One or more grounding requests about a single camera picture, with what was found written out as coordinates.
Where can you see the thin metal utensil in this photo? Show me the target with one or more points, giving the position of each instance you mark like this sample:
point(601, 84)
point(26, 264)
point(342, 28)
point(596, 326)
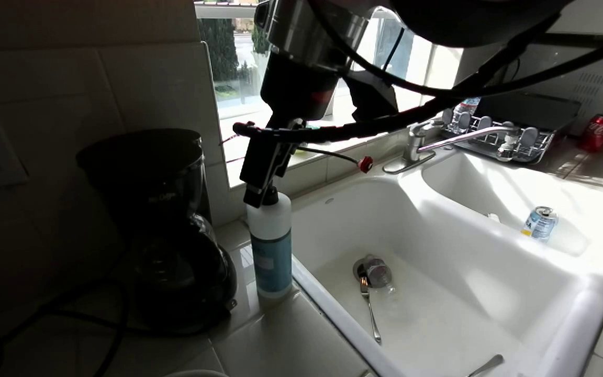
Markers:
point(369, 310)

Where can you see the chrome sink faucet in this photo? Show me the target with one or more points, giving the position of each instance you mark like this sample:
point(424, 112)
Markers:
point(419, 144)

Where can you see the black coffee maker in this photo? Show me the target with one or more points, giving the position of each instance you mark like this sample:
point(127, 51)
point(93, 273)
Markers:
point(162, 237)

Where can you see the blue and white can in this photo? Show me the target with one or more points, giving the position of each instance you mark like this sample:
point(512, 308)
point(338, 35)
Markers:
point(540, 222)

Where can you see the white double basin sink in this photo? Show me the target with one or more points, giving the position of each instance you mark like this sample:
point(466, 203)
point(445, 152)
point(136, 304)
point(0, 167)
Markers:
point(455, 231)

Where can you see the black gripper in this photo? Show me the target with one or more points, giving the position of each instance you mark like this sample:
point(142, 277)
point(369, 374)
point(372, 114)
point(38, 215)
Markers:
point(266, 157)

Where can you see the metal sink drain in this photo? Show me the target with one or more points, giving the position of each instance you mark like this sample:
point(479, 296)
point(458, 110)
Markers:
point(372, 270)

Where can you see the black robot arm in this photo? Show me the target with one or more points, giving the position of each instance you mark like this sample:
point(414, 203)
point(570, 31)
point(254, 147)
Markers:
point(309, 43)

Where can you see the red round object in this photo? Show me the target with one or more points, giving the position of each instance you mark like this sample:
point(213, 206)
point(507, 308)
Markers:
point(600, 133)

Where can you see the window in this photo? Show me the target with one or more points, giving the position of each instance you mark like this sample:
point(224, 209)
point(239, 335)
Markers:
point(234, 69)

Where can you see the white bottle with blue label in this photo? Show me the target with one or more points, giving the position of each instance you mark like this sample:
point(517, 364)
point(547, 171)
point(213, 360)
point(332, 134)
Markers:
point(273, 252)

